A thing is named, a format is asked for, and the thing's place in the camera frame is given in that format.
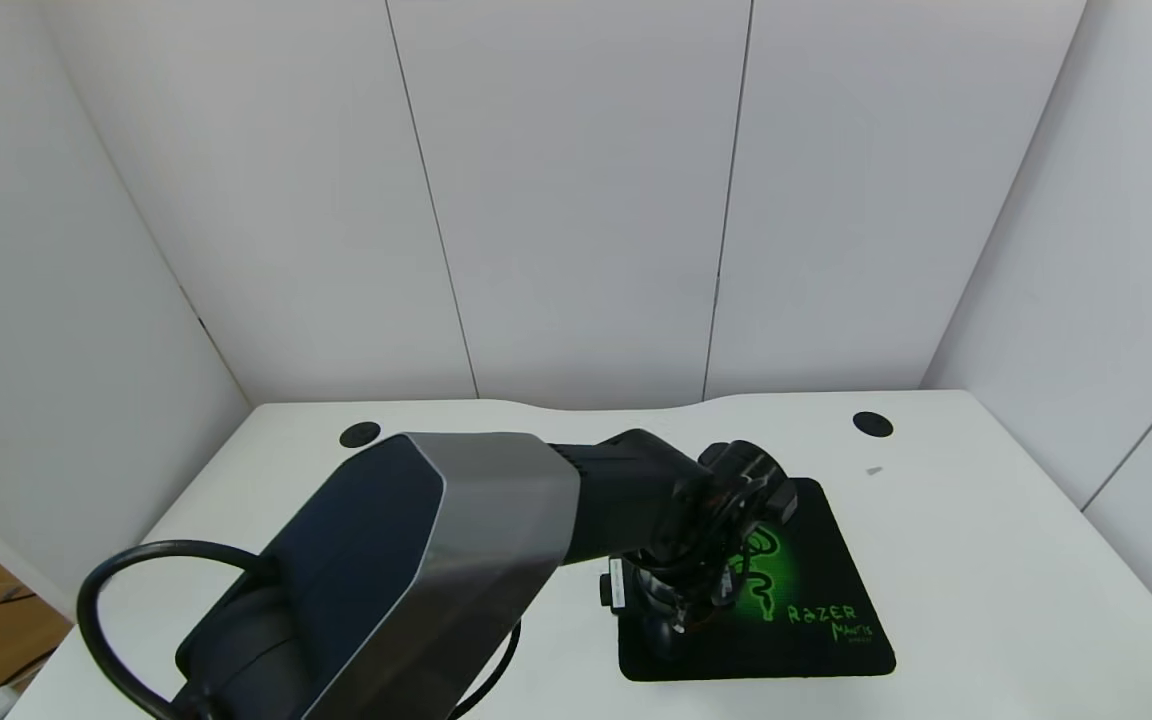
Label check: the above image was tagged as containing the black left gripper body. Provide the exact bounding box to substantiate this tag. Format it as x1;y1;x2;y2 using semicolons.
608;555;674;616

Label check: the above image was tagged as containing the black Philips computer mouse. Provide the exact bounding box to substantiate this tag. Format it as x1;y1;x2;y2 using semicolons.
639;612;693;664

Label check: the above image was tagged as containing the black green Razer mouse pad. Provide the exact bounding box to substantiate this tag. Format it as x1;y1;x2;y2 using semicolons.
615;477;898;684

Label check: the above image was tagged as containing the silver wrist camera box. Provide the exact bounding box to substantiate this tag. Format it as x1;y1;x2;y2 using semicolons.
597;557;630;614

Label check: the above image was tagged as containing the black wrist cable bundle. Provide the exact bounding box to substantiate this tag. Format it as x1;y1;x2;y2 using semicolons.
681;455;799;626

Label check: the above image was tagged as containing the black braided cable sleeve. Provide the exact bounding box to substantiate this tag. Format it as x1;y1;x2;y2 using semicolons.
76;538;523;720

